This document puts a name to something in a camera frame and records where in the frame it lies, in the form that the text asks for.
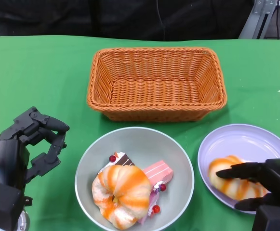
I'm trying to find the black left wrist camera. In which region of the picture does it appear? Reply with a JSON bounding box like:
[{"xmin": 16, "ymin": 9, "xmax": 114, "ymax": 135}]
[{"xmin": 0, "ymin": 179, "xmax": 26, "ymax": 231}]

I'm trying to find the black backdrop cloth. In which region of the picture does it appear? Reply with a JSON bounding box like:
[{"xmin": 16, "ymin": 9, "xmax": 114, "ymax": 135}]
[{"xmin": 0, "ymin": 0, "xmax": 256, "ymax": 43}]

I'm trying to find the chocolate cake slice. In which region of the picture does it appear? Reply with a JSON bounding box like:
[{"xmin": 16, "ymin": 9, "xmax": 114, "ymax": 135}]
[{"xmin": 96, "ymin": 151, "xmax": 135, "ymax": 175}]

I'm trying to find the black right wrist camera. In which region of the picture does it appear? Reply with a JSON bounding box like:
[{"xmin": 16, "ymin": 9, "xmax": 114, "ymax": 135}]
[{"xmin": 252, "ymin": 205, "xmax": 280, "ymax": 231}]

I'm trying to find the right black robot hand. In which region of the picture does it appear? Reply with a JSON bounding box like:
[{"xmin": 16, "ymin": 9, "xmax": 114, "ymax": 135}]
[{"xmin": 215, "ymin": 158, "xmax": 280, "ymax": 215}]

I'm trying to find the orange wicker basket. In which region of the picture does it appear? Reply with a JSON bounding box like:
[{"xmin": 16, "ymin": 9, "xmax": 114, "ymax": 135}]
[{"xmin": 86, "ymin": 47, "xmax": 228, "ymax": 123}]

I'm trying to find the black hanging cable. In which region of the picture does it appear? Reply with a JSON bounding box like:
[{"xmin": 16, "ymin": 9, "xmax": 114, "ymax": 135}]
[{"xmin": 156, "ymin": 0, "xmax": 167, "ymax": 41}]

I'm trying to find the aluminium frame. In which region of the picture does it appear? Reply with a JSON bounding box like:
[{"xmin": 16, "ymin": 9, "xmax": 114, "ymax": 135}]
[{"xmin": 238, "ymin": 0, "xmax": 279, "ymax": 40}]

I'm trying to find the grey metal bowl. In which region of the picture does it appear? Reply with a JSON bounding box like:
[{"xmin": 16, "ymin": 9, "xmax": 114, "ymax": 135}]
[{"xmin": 74, "ymin": 127, "xmax": 195, "ymax": 231}]

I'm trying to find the salmon pink cake slice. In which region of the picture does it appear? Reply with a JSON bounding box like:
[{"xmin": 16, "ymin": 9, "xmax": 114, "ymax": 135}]
[{"xmin": 142, "ymin": 160, "xmax": 173, "ymax": 193}]

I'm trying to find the orange striped bread roll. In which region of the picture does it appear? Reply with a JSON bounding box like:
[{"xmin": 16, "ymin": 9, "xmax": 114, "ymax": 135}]
[
  {"xmin": 91, "ymin": 165, "xmax": 152, "ymax": 230},
  {"xmin": 208, "ymin": 155, "xmax": 269, "ymax": 201}
]

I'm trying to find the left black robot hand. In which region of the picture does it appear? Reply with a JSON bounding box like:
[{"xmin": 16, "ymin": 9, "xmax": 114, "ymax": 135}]
[{"xmin": 0, "ymin": 106, "xmax": 70, "ymax": 191}]

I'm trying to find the thin black cable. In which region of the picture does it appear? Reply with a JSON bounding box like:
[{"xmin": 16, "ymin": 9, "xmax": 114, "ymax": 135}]
[{"xmin": 275, "ymin": 13, "xmax": 280, "ymax": 39}]

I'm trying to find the lilac round plate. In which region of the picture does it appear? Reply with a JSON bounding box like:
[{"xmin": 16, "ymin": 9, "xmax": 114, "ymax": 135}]
[{"xmin": 197, "ymin": 124, "xmax": 280, "ymax": 215}]

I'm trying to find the magenta cake slice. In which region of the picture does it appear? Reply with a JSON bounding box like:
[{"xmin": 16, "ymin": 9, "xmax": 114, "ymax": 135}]
[{"xmin": 136, "ymin": 190, "xmax": 161, "ymax": 226}]

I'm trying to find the green tablecloth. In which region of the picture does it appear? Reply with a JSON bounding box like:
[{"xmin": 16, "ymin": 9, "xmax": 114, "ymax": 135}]
[{"xmin": 0, "ymin": 35, "xmax": 280, "ymax": 231}]

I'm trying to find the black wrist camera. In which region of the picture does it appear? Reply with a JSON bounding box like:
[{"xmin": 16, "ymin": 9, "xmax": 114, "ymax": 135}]
[
  {"xmin": 0, "ymin": 179, "xmax": 26, "ymax": 231},
  {"xmin": 252, "ymin": 205, "xmax": 280, "ymax": 231}
]

